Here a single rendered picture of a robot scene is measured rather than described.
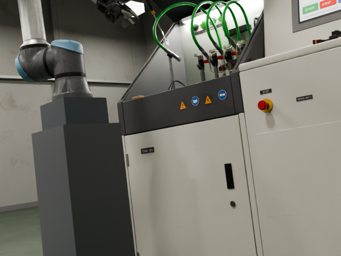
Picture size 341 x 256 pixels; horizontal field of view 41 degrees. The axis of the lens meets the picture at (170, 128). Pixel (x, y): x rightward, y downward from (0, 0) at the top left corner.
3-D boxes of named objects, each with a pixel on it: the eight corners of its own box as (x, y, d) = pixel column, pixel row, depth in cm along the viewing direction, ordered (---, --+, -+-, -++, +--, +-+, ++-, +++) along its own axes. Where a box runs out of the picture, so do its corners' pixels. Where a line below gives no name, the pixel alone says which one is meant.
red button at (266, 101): (256, 113, 169) (254, 99, 169) (261, 113, 172) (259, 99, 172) (268, 110, 165) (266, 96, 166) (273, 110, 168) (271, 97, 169)
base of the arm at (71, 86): (65, 97, 159) (62, 69, 160) (44, 105, 170) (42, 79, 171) (101, 98, 169) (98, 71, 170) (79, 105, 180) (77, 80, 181)
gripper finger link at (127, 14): (132, 25, 216) (117, 17, 219) (140, 17, 219) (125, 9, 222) (132, 21, 214) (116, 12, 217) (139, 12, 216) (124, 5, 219)
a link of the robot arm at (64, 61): (75, 70, 163) (71, 33, 164) (43, 76, 167) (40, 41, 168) (92, 75, 174) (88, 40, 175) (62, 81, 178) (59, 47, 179)
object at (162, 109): (125, 134, 218) (122, 102, 220) (132, 134, 222) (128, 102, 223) (235, 114, 179) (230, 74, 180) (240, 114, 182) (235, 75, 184)
